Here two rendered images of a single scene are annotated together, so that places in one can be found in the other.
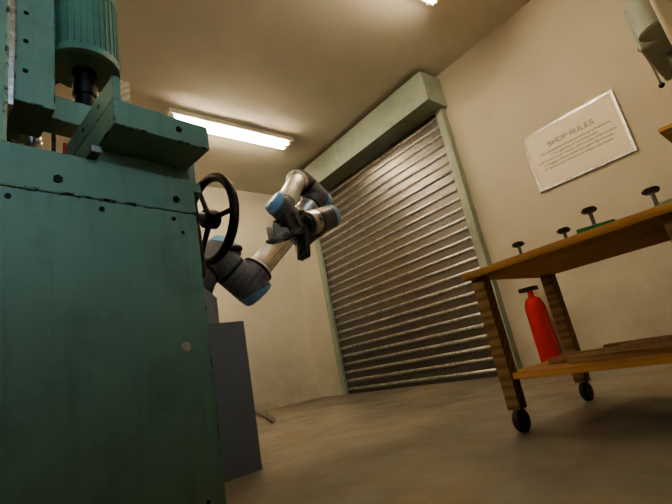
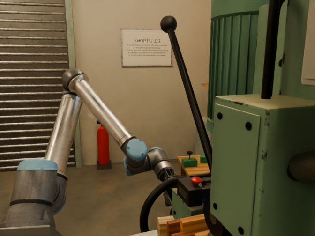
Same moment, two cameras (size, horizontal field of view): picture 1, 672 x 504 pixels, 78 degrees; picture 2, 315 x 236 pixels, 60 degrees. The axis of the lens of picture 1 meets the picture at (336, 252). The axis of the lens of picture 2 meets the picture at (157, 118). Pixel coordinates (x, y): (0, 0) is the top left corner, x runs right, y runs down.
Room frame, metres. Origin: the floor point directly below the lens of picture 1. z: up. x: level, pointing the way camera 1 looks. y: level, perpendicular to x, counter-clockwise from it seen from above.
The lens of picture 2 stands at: (0.82, 1.14, 1.34)
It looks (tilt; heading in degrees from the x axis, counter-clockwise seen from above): 12 degrees down; 300
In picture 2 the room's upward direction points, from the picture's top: straight up
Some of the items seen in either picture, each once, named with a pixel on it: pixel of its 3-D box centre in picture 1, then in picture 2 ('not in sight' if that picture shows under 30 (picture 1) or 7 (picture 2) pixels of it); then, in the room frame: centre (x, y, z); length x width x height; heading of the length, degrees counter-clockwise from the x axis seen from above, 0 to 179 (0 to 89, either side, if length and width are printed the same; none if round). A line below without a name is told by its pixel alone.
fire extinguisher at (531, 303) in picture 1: (541, 327); (103, 143); (3.07, -1.34, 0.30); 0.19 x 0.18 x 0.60; 131
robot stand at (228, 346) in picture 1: (200, 401); not in sight; (1.67, 0.63, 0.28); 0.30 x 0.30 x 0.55; 41
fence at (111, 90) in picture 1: (70, 154); not in sight; (0.90, 0.60, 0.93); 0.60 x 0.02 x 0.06; 50
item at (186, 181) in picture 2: not in sight; (201, 185); (1.08, 0.46, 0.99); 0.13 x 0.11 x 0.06; 50
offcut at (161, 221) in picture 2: not in sight; (166, 227); (1.12, 0.59, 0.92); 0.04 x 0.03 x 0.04; 39
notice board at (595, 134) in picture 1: (574, 144); (146, 47); (2.69, -1.79, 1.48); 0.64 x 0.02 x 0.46; 41
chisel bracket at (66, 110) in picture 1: (77, 124); not in sight; (0.92, 0.60, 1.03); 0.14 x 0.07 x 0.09; 140
